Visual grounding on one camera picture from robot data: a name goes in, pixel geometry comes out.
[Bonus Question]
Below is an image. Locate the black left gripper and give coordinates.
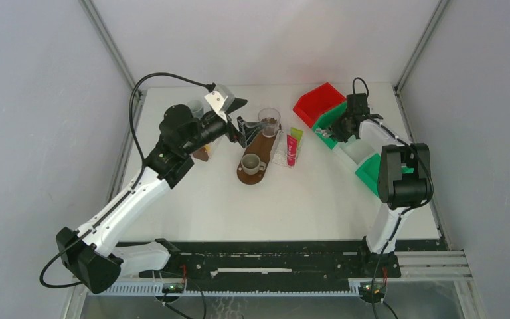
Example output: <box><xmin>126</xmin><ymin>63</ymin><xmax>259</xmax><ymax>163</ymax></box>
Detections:
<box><xmin>181</xmin><ymin>98</ymin><xmax>266</xmax><ymax>156</ymax></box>

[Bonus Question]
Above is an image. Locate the clear glass tumbler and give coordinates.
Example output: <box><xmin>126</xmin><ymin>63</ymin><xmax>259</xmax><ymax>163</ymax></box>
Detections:
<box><xmin>258</xmin><ymin>108</ymin><xmax>281</xmax><ymax>138</ymax></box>

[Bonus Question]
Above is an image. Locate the grey ceramic cup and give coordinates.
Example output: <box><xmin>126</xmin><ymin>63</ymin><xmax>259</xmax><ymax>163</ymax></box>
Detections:
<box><xmin>240</xmin><ymin>154</ymin><xmax>266</xmax><ymax>175</ymax></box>

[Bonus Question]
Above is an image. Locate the clear textured acrylic holder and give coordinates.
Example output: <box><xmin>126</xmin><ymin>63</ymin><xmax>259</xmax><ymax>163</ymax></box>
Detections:
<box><xmin>272</xmin><ymin>130</ymin><xmax>303</xmax><ymax>168</ymax></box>

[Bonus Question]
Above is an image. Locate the red toothpaste tube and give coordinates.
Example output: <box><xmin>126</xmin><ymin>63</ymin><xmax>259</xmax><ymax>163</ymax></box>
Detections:
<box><xmin>286</xmin><ymin>135</ymin><xmax>298</xmax><ymax>167</ymax></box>

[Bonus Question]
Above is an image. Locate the green toothpaste tube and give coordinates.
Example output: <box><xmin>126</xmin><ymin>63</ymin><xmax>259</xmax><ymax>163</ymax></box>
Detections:
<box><xmin>290</xmin><ymin>127</ymin><xmax>303</xmax><ymax>145</ymax></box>

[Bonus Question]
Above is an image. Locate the green bin with toothpaste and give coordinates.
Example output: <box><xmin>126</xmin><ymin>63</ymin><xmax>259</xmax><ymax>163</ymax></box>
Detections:
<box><xmin>354</xmin><ymin>152</ymin><xmax>414</xmax><ymax>197</ymax></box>

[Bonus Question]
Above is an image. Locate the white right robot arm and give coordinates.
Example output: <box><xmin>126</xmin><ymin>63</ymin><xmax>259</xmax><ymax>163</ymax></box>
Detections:
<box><xmin>328</xmin><ymin>93</ymin><xmax>434</xmax><ymax>276</ymax></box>

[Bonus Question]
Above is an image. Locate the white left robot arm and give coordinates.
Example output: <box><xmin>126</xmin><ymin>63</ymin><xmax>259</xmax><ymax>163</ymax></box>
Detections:
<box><xmin>39</xmin><ymin>98</ymin><xmax>262</xmax><ymax>294</ymax></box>

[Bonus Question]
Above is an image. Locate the brown oval wooden tray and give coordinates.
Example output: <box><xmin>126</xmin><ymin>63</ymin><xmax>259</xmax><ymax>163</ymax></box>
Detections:
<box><xmin>236</xmin><ymin>133</ymin><xmax>276</xmax><ymax>185</ymax></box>

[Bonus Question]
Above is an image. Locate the green bin with toothbrushes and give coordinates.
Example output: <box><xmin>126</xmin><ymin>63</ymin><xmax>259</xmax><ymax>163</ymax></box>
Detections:
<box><xmin>312</xmin><ymin>102</ymin><xmax>347</xmax><ymax>150</ymax></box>

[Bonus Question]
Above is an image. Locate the white storage bin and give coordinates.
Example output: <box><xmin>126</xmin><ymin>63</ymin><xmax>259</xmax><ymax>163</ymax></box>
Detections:
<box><xmin>332</xmin><ymin>137</ymin><xmax>377</xmax><ymax>172</ymax></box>

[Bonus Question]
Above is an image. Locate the red storage bin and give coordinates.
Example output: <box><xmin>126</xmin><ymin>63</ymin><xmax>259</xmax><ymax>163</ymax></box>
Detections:
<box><xmin>293</xmin><ymin>82</ymin><xmax>346</xmax><ymax>128</ymax></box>

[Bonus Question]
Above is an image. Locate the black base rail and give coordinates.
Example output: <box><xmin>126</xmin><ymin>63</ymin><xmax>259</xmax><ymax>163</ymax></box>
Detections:
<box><xmin>139</xmin><ymin>240</ymin><xmax>402</xmax><ymax>293</ymax></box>

